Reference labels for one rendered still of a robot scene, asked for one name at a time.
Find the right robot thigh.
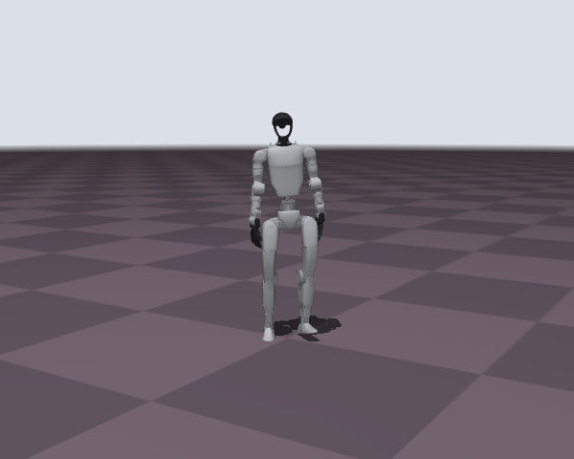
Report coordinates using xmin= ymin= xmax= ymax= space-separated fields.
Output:
xmin=261 ymin=217 xmax=278 ymax=286

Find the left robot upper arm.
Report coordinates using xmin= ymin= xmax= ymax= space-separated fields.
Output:
xmin=301 ymin=146 xmax=321 ymax=190

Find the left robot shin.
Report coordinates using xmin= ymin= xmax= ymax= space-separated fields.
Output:
xmin=298 ymin=276 xmax=314 ymax=326

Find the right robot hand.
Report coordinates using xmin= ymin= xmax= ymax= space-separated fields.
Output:
xmin=250 ymin=218 xmax=262 ymax=248

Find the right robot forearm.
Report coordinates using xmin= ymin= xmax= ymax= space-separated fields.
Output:
xmin=249 ymin=184 xmax=262 ymax=226

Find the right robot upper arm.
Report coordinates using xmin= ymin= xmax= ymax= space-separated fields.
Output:
xmin=253 ymin=148 xmax=268 ymax=195

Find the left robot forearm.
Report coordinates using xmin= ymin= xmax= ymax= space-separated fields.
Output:
xmin=312 ymin=181 xmax=326 ymax=219

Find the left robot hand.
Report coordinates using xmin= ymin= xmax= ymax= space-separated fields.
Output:
xmin=316 ymin=212 xmax=325 ymax=240

